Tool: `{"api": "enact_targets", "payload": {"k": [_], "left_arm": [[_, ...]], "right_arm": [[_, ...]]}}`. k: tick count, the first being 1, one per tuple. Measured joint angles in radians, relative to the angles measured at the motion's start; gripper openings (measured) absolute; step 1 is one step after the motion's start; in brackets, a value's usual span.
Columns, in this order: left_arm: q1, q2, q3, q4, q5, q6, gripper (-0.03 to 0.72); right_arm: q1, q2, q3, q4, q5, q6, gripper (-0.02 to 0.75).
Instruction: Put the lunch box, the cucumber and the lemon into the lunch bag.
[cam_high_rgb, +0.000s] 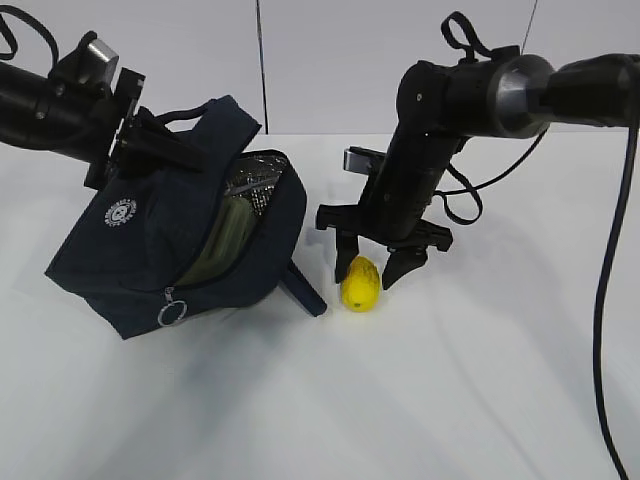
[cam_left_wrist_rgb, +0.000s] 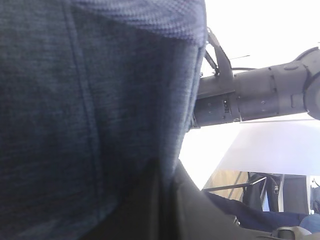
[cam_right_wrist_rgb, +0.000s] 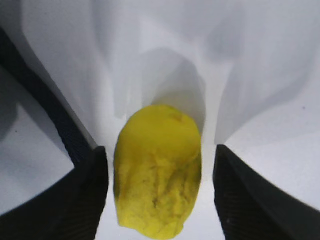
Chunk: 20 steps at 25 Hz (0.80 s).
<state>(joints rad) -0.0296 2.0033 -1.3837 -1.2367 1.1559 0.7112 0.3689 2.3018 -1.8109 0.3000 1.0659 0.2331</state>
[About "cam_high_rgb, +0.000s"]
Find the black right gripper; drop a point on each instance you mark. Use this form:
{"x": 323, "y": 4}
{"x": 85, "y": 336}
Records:
{"x": 391, "y": 206}

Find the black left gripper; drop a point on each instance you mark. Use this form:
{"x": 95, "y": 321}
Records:
{"x": 152, "y": 141}

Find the yellow lemon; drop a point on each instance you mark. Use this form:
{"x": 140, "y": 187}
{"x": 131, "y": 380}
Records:
{"x": 361, "y": 287}

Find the dark navy lunch bag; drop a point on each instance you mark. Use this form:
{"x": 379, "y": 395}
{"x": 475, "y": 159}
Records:
{"x": 138, "y": 236}

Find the glass container green lid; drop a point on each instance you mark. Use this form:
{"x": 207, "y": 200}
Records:
{"x": 230, "y": 231}

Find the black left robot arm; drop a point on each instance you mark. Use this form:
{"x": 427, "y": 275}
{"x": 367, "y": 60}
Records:
{"x": 86, "y": 108}

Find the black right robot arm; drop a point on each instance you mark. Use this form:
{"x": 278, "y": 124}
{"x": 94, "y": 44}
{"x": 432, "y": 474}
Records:
{"x": 439, "y": 109}

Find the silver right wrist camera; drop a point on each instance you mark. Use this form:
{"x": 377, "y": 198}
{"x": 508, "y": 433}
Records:
{"x": 361, "y": 160}

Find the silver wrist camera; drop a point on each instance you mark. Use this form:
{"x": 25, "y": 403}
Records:
{"x": 361, "y": 160}
{"x": 97, "y": 64}

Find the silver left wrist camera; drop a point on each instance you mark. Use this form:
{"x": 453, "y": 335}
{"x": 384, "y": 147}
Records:
{"x": 97, "y": 64}

